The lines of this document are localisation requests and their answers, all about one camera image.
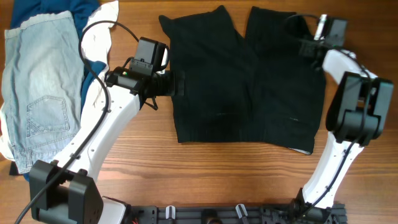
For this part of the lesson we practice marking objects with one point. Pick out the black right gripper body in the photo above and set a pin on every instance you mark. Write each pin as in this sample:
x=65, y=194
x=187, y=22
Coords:
x=310, y=46

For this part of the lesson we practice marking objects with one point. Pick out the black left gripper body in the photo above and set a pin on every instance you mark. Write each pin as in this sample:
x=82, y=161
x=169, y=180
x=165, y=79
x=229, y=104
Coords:
x=166, y=84

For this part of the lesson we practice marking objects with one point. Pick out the black shorts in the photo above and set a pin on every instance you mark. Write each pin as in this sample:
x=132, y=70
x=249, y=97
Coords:
x=245, y=88

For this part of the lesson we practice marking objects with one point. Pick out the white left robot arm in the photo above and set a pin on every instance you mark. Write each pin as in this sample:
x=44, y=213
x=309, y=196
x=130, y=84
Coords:
x=64, y=190

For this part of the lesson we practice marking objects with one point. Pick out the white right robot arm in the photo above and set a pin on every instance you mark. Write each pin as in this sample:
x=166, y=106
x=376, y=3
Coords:
x=356, y=116

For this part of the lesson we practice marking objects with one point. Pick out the white garment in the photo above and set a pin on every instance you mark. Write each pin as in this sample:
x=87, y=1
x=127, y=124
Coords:
x=96, y=46

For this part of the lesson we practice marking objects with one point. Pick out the light blue denim shorts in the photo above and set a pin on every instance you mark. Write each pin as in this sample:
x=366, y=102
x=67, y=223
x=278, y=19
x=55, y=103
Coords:
x=41, y=85

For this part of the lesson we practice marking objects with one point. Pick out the dark blue garment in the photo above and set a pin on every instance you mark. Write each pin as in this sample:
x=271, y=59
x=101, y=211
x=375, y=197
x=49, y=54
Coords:
x=80, y=10

